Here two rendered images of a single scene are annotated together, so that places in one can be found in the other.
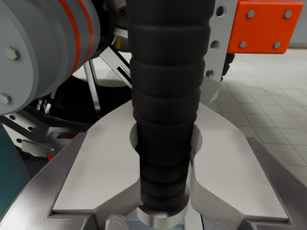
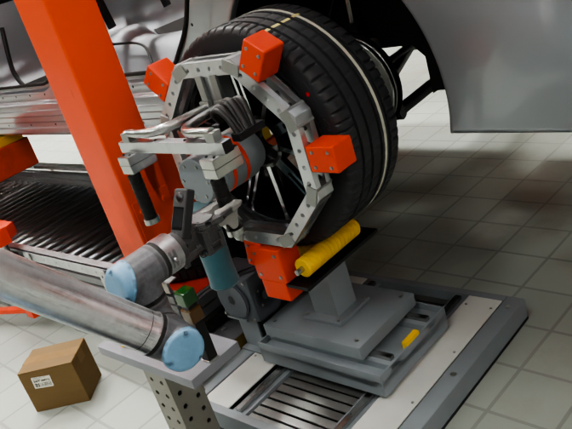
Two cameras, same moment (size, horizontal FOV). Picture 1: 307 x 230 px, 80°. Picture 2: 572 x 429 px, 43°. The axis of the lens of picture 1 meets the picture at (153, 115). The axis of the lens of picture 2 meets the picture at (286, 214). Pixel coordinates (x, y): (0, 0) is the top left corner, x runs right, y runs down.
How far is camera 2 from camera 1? 1.65 m
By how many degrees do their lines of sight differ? 42
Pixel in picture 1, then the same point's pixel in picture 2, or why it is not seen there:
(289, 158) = not seen: outside the picture
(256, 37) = (320, 163)
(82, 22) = not seen: hidden behind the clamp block
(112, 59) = (283, 167)
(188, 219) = (418, 379)
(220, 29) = (302, 159)
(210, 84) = (311, 191)
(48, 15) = not seen: hidden behind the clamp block
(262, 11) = (316, 151)
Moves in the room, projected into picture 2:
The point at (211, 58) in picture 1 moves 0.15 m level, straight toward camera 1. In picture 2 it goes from (306, 174) to (255, 200)
